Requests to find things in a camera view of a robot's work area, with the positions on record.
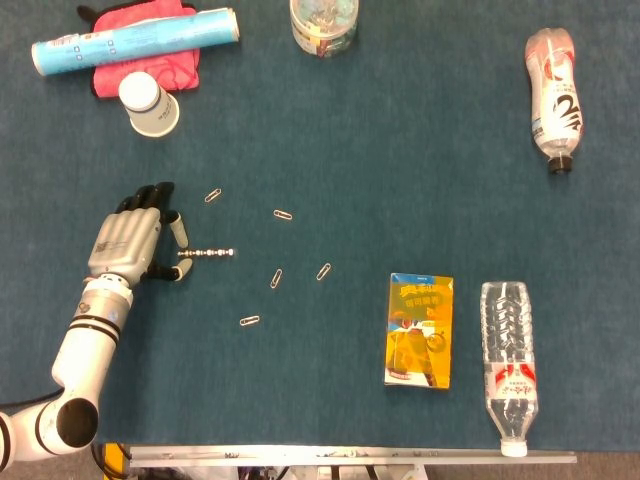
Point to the yellow snack box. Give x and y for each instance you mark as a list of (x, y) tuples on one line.
[(420, 332)]

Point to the pink cloth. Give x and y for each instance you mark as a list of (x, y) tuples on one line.
[(150, 70)]

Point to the silver paperclip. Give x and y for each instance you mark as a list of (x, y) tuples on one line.
[(249, 320), (282, 215), (324, 271), (276, 278), (213, 195)]

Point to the black capped drink bottle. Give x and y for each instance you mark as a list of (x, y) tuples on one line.
[(557, 95)]

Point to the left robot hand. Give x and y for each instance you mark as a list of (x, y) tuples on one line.
[(125, 242)]

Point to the white paper cup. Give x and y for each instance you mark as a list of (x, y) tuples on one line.
[(150, 107)]

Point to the clear jar of binder clips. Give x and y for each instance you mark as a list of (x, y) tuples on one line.
[(324, 30)]

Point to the light blue rolled tube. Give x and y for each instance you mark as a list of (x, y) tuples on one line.
[(130, 42)]

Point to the aluminium frame rail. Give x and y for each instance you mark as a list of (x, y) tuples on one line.
[(350, 454)]

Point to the white capped water bottle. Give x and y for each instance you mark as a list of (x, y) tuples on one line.
[(507, 360)]

